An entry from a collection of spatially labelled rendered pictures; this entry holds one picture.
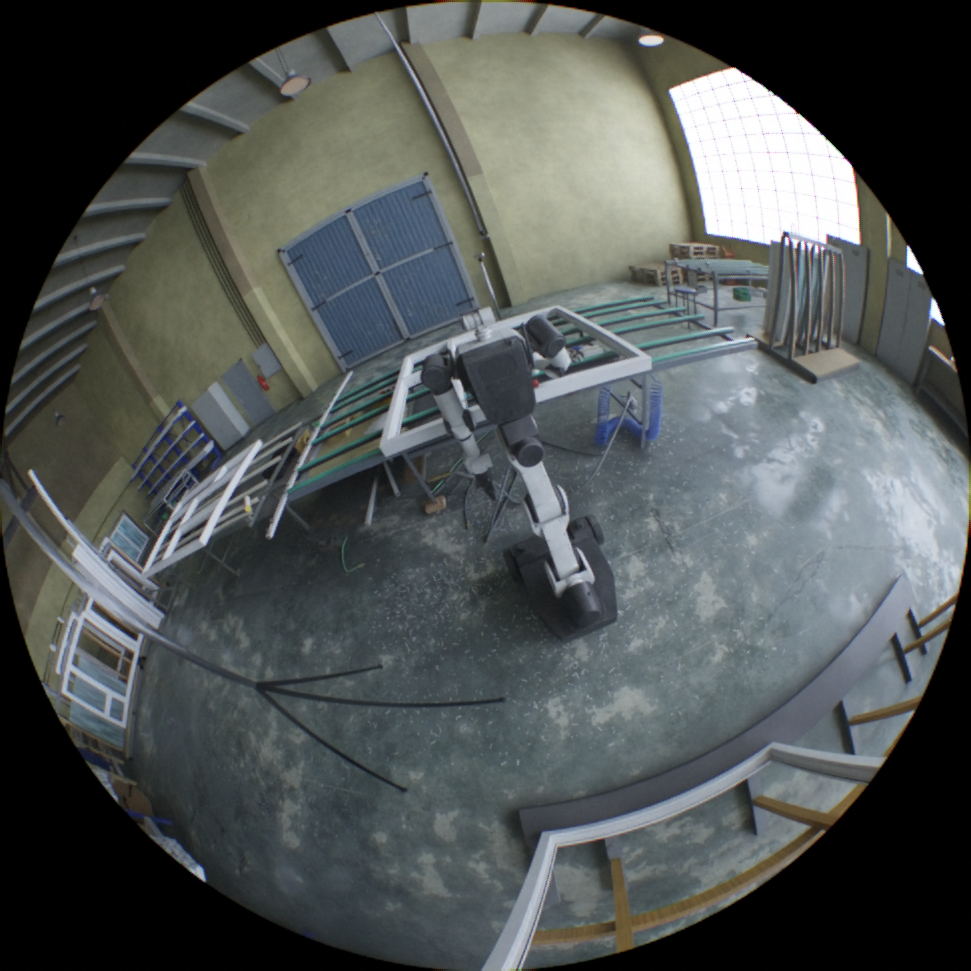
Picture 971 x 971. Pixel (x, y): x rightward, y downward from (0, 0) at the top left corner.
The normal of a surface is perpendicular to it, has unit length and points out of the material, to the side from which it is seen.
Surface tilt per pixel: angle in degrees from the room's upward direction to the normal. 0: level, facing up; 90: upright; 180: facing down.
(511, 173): 90
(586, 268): 90
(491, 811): 0
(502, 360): 88
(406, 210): 90
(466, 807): 0
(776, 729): 0
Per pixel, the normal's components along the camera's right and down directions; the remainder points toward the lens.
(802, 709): -0.31, -0.67
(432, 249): 0.13, 0.68
